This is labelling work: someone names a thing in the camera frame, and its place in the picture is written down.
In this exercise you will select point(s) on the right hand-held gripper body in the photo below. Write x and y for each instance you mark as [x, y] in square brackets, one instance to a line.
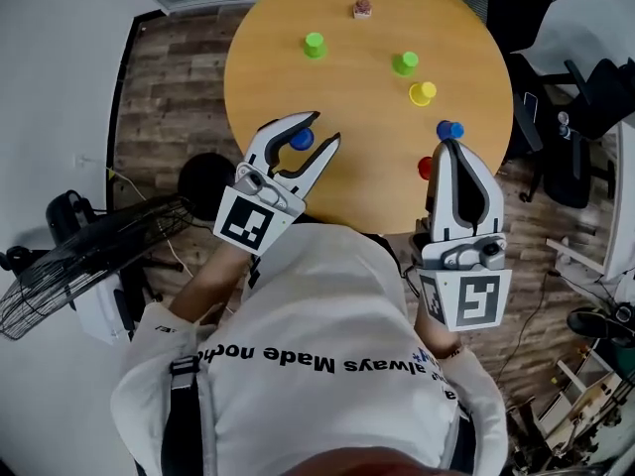
[476, 295]

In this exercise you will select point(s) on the cluttered white shelf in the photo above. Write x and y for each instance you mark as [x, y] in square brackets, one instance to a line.
[580, 399]

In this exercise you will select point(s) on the smartphone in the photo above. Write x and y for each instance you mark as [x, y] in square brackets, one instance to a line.
[531, 102]

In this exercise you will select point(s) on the red paper cup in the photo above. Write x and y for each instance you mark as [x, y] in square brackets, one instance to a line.
[424, 169]

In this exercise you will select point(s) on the blue paper cup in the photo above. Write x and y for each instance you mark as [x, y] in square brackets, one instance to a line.
[450, 130]
[302, 139]

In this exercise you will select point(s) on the white desk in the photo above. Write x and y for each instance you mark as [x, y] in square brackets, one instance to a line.
[622, 206]

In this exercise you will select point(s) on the black office chair with headrest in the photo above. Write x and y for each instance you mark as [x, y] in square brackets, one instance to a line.
[565, 181]

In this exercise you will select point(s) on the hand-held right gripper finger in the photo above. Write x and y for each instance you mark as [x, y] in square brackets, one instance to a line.
[440, 201]
[491, 211]

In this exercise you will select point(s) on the person's white printed shirt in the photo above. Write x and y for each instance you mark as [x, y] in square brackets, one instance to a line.
[317, 390]

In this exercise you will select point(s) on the clear water bottle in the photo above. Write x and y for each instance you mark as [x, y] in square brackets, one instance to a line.
[564, 124]

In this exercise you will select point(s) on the green paper cup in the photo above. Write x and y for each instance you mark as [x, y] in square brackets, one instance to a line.
[405, 63]
[315, 46]

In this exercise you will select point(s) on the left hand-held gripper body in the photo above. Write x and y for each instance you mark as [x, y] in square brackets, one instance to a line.
[248, 218]

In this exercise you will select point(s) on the black round device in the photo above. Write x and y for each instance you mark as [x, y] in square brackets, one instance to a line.
[595, 322]

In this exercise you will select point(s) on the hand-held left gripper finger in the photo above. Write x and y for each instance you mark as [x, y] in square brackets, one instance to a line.
[310, 176]
[260, 147]

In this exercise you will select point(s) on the person's left forearm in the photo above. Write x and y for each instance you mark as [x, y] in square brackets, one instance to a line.
[213, 285]

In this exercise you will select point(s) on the white box appliance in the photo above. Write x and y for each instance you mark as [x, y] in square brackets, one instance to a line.
[101, 310]

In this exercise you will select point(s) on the yellow paper cup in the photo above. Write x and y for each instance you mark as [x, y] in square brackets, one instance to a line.
[422, 93]

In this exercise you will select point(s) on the large black pedestal fan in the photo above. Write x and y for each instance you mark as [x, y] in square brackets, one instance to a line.
[206, 176]

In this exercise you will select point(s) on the person's right forearm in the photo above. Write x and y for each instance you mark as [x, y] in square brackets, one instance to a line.
[436, 337]

